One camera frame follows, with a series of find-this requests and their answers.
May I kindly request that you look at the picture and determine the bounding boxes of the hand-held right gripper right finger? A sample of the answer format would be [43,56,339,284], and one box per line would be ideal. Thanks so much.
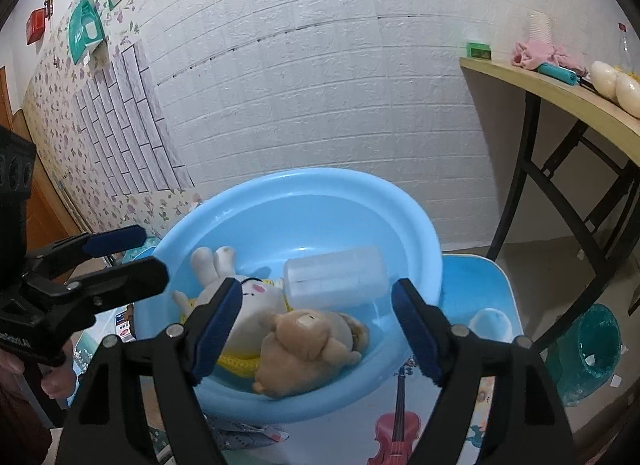
[391,277,576,465]

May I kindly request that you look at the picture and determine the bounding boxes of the scenic printed desktop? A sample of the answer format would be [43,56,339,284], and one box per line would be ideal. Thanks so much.
[65,252,526,465]

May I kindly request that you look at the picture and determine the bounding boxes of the grey metal rod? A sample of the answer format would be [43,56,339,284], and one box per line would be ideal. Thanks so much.
[57,178,91,233]

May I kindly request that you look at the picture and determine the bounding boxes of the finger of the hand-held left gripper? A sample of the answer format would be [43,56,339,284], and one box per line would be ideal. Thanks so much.
[25,256,169,322]
[25,224,147,279]

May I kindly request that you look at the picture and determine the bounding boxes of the person's left forearm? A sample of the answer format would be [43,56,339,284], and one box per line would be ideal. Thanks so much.
[0,375,55,465]

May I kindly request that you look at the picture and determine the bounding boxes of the red white labelled packet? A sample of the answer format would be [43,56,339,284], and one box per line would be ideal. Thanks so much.
[114,304,137,342]

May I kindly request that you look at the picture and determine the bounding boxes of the brown plush bear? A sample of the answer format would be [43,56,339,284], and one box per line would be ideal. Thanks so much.
[251,309,371,397]

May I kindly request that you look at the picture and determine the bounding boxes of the blue plastic basin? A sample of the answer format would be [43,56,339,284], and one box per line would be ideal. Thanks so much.
[134,168,443,418]

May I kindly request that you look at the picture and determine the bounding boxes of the wooden side table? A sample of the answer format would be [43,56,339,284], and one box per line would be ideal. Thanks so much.
[460,56,640,351]

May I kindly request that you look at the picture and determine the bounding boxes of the white plush rabbit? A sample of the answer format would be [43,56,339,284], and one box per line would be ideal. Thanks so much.
[172,245,291,380]

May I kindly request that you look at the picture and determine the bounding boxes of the pink cloth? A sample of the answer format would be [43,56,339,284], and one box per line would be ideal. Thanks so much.
[511,40,586,72]

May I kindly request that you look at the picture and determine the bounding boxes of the green trash bin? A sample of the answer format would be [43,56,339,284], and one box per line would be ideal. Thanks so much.
[557,304,622,407]

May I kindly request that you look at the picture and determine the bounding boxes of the red wall box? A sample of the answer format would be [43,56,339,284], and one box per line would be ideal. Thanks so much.
[25,8,48,43]

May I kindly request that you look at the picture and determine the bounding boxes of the person's left hand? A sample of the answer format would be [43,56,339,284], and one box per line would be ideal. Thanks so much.
[41,364,77,401]

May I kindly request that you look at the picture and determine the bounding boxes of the wooden door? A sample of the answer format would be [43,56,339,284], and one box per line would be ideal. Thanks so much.
[0,68,91,291]

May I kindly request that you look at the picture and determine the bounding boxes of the dark printed packet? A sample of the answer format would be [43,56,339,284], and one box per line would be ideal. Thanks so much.
[212,417,291,453]

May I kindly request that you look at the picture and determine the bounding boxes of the green hanging bag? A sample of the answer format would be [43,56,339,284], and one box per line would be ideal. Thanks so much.
[67,0,107,65]

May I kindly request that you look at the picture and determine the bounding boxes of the white cup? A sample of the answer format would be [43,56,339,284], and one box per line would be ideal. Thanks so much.
[467,307,513,343]

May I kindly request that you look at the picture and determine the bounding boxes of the teal plastic item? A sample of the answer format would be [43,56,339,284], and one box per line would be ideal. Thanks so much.
[122,240,156,262]

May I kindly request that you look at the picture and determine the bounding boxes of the teal tube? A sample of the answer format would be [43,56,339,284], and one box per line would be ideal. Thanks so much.
[537,63,581,87]

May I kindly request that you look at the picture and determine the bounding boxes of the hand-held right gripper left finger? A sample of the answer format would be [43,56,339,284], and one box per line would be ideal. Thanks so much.
[52,276,244,465]

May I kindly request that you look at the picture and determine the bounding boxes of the translucent plastic container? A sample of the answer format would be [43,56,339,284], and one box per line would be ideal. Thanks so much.
[283,245,390,310]

